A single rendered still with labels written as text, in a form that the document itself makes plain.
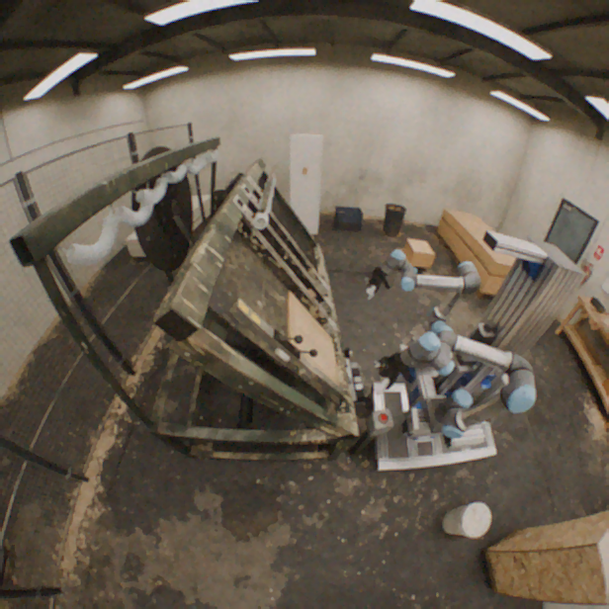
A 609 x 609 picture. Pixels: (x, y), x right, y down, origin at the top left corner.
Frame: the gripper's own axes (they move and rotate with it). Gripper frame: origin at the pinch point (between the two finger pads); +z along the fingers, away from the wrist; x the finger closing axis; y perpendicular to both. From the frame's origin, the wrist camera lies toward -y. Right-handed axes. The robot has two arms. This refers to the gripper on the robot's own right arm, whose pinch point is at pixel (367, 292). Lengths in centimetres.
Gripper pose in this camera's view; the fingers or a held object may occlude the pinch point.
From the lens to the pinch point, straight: 159.6
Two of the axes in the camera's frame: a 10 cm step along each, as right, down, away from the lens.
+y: -8.7, -4.1, -2.7
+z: -4.8, 6.1, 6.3
